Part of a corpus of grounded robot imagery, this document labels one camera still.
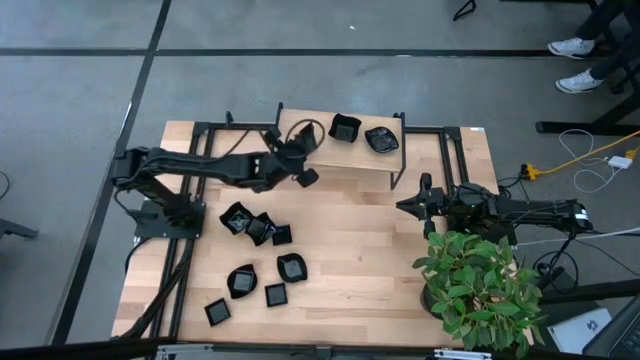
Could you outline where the black coiled cable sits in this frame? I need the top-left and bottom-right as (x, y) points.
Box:
(531, 248), (581, 296)

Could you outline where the black metal table frame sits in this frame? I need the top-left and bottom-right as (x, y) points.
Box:
(119, 110), (469, 344)

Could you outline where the black wavy-cornered mini plate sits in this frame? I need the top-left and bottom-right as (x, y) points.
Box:
(244, 211), (277, 248)
(218, 200), (254, 236)
(327, 113), (363, 144)

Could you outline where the wooden shelf with black legs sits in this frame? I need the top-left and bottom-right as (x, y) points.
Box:
(268, 102), (407, 191)

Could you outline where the person's leg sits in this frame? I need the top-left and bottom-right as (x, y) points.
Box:
(592, 29), (640, 81)
(582, 0), (626, 41)

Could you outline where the black rig beam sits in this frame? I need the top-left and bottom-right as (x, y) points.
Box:
(0, 337), (640, 360)

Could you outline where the black square mini plate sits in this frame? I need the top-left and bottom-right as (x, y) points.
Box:
(293, 124), (319, 153)
(203, 298), (232, 328)
(264, 282), (289, 308)
(271, 224), (294, 247)

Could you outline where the black leaf-shaped mini plate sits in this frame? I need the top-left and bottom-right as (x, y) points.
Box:
(364, 125), (401, 154)
(226, 263), (259, 301)

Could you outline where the dark grey laptop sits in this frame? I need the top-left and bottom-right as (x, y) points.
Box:
(582, 294), (640, 360)

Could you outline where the black rounded mini plate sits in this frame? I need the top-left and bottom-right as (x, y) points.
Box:
(276, 252), (309, 284)

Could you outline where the black power cable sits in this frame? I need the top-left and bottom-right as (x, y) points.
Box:
(529, 214), (640, 279)

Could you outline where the dark chair base leg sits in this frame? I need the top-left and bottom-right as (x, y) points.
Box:
(0, 216), (40, 242)

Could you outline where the thin white cable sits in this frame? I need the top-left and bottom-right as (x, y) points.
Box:
(557, 128), (617, 195)

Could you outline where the person's foot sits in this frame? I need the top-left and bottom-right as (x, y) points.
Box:
(554, 68), (605, 95)
(547, 36), (597, 60)

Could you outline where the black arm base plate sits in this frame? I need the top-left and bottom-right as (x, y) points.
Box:
(444, 209), (519, 246)
(134, 199), (206, 240)

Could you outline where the grey cable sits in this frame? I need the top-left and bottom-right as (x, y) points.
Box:
(517, 227), (640, 247)

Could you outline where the black furniture foot bar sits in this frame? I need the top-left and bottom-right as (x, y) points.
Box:
(542, 277), (640, 307)

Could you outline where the yellow extension cord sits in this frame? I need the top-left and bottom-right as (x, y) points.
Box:
(523, 128), (640, 182)

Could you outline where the silver metal bracket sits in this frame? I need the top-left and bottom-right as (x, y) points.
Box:
(155, 343), (217, 360)
(433, 348), (494, 360)

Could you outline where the white box with logo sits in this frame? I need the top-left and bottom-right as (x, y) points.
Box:
(546, 307), (614, 355)

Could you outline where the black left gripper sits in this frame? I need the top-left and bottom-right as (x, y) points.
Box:
(254, 124), (320, 194)

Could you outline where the green leafy potted plant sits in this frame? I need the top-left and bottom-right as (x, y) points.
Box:
(412, 229), (547, 360)

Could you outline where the black desk frame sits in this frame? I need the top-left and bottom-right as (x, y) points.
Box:
(535, 0), (640, 137)

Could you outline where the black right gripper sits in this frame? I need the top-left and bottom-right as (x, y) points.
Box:
(397, 171), (452, 240)

